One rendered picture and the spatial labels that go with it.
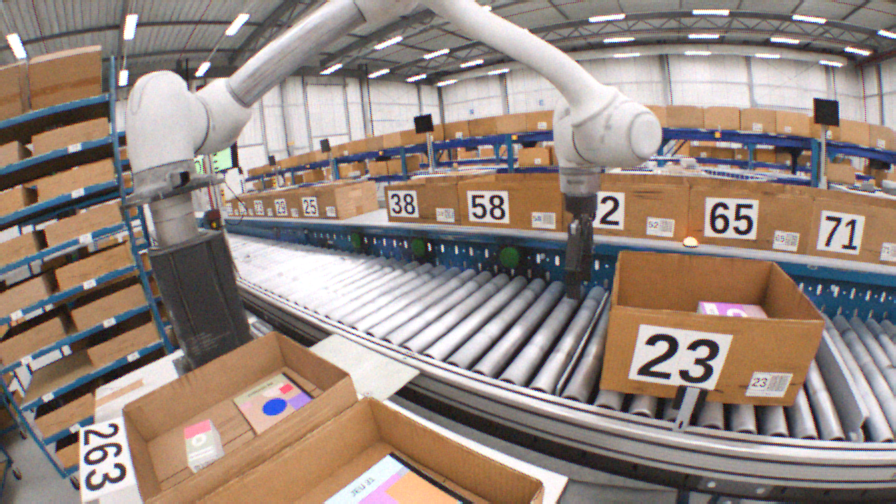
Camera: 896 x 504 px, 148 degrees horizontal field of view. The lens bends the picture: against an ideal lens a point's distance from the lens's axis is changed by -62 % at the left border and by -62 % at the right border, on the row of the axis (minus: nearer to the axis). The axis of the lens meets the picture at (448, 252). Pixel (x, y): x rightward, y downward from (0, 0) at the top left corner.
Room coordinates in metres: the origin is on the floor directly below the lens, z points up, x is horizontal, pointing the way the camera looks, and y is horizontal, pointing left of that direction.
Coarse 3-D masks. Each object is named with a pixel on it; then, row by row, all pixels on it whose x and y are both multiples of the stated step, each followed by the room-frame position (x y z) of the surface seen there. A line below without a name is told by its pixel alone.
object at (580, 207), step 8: (568, 200) 0.67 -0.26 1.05; (576, 200) 0.65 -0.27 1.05; (584, 200) 0.65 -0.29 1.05; (592, 200) 0.65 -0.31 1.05; (568, 208) 0.67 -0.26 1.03; (576, 208) 0.65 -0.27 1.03; (584, 208) 0.65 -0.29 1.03; (592, 208) 0.65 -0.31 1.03; (576, 216) 0.65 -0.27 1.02; (584, 216) 0.67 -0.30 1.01
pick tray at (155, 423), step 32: (256, 352) 0.55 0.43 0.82; (288, 352) 0.57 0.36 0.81; (192, 384) 0.42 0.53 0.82; (224, 384) 0.48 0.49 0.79; (256, 384) 0.52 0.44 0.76; (320, 384) 0.51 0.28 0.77; (352, 384) 0.43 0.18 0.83; (128, 416) 0.30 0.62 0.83; (160, 416) 0.35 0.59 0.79; (192, 416) 0.40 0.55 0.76; (224, 416) 0.41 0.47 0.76; (288, 416) 0.33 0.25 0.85; (320, 416) 0.37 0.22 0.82; (128, 448) 0.21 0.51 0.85; (160, 448) 0.30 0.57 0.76; (224, 448) 0.33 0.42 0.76; (256, 448) 0.28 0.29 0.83; (160, 480) 0.22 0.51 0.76; (192, 480) 0.19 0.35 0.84; (224, 480) 0.22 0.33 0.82
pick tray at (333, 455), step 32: (352, 416) 0.35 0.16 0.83; (384, 416) 0.36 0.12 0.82; (288, 448) 0.27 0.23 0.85; (320, 448) 0.30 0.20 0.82; (352, 448) 0.33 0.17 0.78; (384, 448) 0.35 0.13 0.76; (416, 448) 0.32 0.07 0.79; (448, 448) 0.28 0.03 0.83; (256, 480) 0.22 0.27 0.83; (288, 480) 0.25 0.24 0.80; (320, 480) 0.28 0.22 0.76; (352, 480) 0.29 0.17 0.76; (448, 480) 0.28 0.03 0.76; (480, 480) 0.25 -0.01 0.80; (512, 480) 0.22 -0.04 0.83
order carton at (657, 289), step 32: (640, 256) 0.65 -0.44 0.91; (672, 256) 0.61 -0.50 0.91; (704, 256) 0.57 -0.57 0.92; (640, 288) 0.65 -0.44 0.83; (672, 288) 0.60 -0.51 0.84; (704, 288) 0.56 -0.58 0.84; (736, 288) 0.52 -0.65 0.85; (768, 288) 0.47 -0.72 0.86; (608, 320) 0.44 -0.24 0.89; (640, 320) 0.40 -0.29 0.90; (672, 320) 0.38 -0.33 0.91; (704, 320) 0.35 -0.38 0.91; (736, 320) 0.32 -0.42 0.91; (768, 320) 0.29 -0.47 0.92; (800, 320) 0.26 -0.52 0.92; (608, 352) 0.43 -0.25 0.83; (736, 352) 0.31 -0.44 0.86; (768, 352) 0.28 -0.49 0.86; (800, 352) 0.25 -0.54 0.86; (608, 384) 0.42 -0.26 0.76; (640, 384) 0.39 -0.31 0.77; (736, 384) 0.30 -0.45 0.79; (800, 384) 0.23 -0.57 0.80
